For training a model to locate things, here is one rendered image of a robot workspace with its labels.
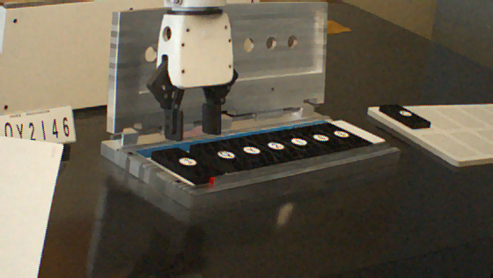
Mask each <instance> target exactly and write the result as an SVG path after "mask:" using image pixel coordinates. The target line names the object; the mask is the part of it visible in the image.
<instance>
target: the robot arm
mask: <svg viewBox="0 0 493 278"><path fill-rule="evenodd" d="M223 5H226V0H164V6H166V7H172V9H171V10H167V11H166V14H167V15H165V16H164V19H163V21H162V24H161V29H160V35H159V42H158V63H157V69H156V70H155V72H154V73H153V75H152V76H151V78H150V79H149V81H148V82H147V84H146V87H147V88H148V90H149V91H150V92H151V94H153V95H154V97H155V99H156V100H157V101H158V103H159V104H160V107H161V108H162V109H165V128H164V137H165V139H168V140H173V141H176V142H181V141H183V136H184V122H183V120H184V113H183V111H180V110H179V109H180V103H181V101H182V98H183V95H184V92H185V90H189V89H197V88H202V89H203V95H204V97H205V100H206V102H207V103H202V132H203V133H208V134H212V135H220V134H221V105H223V104H224V103H225V97H226V95H228V93H229V92H230V90H231V88H232V86H233V85H234V83H235V82H236V79H237V78H238V73H237V71H236V70H235V69H234V68H233V55H232V35H231V29H230V24H229V17H228V14H227V12H223V10H220V9H219V7H218V6H223ZM162 86H164V87H165V90H163V88H162ZM212 89H213V90H214V91H212ZM173 91H175V93H174V96H173V98H172V95H173Z"/></svg>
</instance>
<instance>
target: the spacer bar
mask: <svg viewBox="0 0 493 278"><path fill-rule="evenodd" d="M330 123H332V124H335V125H336V126H338V127H339V128H343V129H345V130H347V131H349V132H350V133H354V134H356V135H359V136H361V137H363V138H364V139H366V140H368V141H370V142H372V143H373V144H377V143H384V142H385V140H383V139H380V138H379V137H377V136H375V135H373V134H371V133H367V132H365V131H363V130H362V129H360V128H356V127H355V126H353V125H350V124H349V123H347V122H346V121H342V120H339V121H330Z"/></svg>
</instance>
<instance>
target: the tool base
mask: <svg viewBox="0 0 493 278"><path fill-rule="evenodd" d="M317 109H320V105H314V106H312V105H310V104H307V103H305V102H304V105H303V106H295V107H293V108H291V109H285V110H283V116H282V117H277V118H272V119H266V120H260V121H253V120H252V119H254V118H255V115H254V113H251V114H245V115H239V116H233V117H230V116H228V115H226V114H224V113H221V134H220V135H212V134H208V133H203V132H202V122H201V121H199V122H194V129H193V130H192V131H185V132H184V136H183V141H181V142H176V141H173V140H168V139H165V137H164V135H160V134H159V133H161V132H162V129H161V128H154V129H148V130H143V131H137V132H136V131H135V130H133V128H124V129H123V133H119V134H114V135H110V141H104V142H102V143H101V149H100V154H101V155H103V156H104V157H106V158H107V159H109V160H110V161H111V162H113V163H115V164H116V165H119V166H120V167H121V168H123V169H125V170H126V171H128V172H129V173H131V174H133V175H134V176H136V177H137V178H139V179H140V180H142V181H143V182H146V183H147V184H149V185H151V186H152V187H154V188H156V189H157V190H159V191H160V192H161V193H162V194H165V195H166V196H168V197H170V198H171V199H172V200H174V201H177V202H179V203H180V204H182V205H183V206H184V207H186V208H188V209H190V210H192V211H194V210H197V209H204V208H211V207H215V206H219V205H222V204H226V203H230V202H235V201H241V200H249V199H253V198H256V197H260V196H264V195H268V194H274V193H279V192H282V191H286V190H290V189H293V188H298V187H304V186H308V185H312V184H315V183H320V182H323V181H327V180H331V179H337V178H341V177H344V176H349V175H352V174H356V173H360V172H366V171H370V170H372V169H376V168H380V167H383V166H387V165H393V164H396V163H399V160H400V155H401V150H399V149H397V148H395V147H390V148H386V149H383V150H375V151H372V152H368V153H364V154H360V155H355V156H352V157H346V158H341V159H337V160H333V161H328V162H325V163H320V164H315V165H304V166H301V167H297V168H292V169H289V170H284V171H280V172H272V173H268V174H263V175H259V176H254V177H252V178H247V179H239V180H235V181H231V182H226V183H222V184H214V185H213V184H212V183H203V184H200V185H195V186H191V185H189V184H188V183H187V182H185V181H183V180H181V179H179V178H176V177H175V176H173V175H172V174H170V173H168V172H167V171H165V170H163V169H162V168H160V167H158V166H156V165H155V164H153V163H152V162H150V161H149V160H148V159H145V158H142V157H140V156H139V155H137V154H136V153H135V152H134V150H140V149H144V148H150V147H159V146H165V145H169V144H175V143H184V142H189V141H194V140H200V139H205V138H211V137H216V136H221V135H231V134H236V133H241V132H247V131H257V130H263V129H268V128H278V127H283V126H289V125H293V124H299V123H305V122H309V121H319V120H325V121H328V122H330V121H332V120H331V119H330V117H328V116H322V115H319V114H317V113H315V112H314V110H317ZM128 152H133V155H130V154H128ZM175 180H180V181H181V183H177V182H175Z"/></svg>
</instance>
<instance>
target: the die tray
mask: <svg viewBox="0 0 493 278"><path fill-rule="evenodd" d="M404 107H405V108H407V109H408V110H409V111H411V112H413V113H415V114H418V115H419V116H421V117H422V118H425V119H426V120H428V121H430V128H420V129H411V128H409V127H407V126H406V125H402V124H400V123H399V122H398V121H396V120H394V119H392V118H391V117H389V116H387V115H385V114H384V113H380V112H379V108H378V107H369V108H368V112H367V114H369V115H370V116H371V117H373V118H374V119H376V120H378V121H380V122H381V123H385V124H386V125H387V126H388V127H390V128H392V129H394V130H396V132H398V133H400V134H403V135H405V136H406V137H407V138H409V139H410V140H412V141H413V142H415V143H418V144H420V145H421V146H423V147H424V148H425V149H426V150H429V151H431V152H433V153H434V154H435V155H437V156H438V157H441V158H443V159H444V160H445V161H447V162H448V163H451V164H452V165H455V166H458V167H462V166H470V165H485V164H493V104H489V105H456V106H404Z"/></svg>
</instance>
